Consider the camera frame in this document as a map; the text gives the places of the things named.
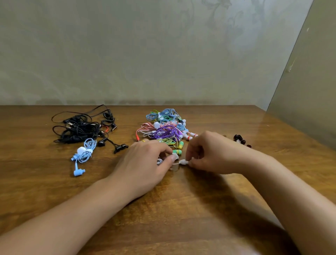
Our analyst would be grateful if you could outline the person's right hand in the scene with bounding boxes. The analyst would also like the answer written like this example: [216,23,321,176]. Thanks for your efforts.
[185,131,253,175]

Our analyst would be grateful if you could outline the person's left hand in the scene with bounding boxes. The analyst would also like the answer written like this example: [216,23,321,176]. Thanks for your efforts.
[108,139,179,203]

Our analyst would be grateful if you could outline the person's left forearm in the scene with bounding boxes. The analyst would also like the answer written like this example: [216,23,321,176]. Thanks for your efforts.
[0,177,132,255]

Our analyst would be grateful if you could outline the person's right forearm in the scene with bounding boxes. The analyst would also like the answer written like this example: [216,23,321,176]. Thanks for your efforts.
[236,150,336,255]

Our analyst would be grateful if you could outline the yellow green earphones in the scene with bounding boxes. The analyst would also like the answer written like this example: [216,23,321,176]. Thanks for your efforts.
[157,138,185,156]

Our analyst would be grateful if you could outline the white and red earphones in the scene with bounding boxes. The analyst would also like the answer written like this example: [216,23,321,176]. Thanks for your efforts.
[180,123,199,141]

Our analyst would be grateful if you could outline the purple earphones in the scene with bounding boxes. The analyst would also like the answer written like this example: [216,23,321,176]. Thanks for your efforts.
[151,124,184,141]

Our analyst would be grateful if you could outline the pink earphones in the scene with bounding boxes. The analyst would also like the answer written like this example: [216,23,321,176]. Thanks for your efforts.
[135,122,160,142]

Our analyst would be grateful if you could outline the black ear tips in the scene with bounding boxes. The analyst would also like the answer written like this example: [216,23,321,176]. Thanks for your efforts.
[233,134,252,149]

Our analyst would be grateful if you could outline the blue and green earphones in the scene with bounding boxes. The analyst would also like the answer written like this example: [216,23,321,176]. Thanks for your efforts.
[146,108,186,126]

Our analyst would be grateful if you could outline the light blue earphones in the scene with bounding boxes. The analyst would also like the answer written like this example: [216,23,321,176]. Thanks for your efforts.
[71,138,97,177]

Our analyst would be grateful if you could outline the tangle of black earphones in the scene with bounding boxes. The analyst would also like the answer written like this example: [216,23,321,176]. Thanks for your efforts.
[51,105,129,154]

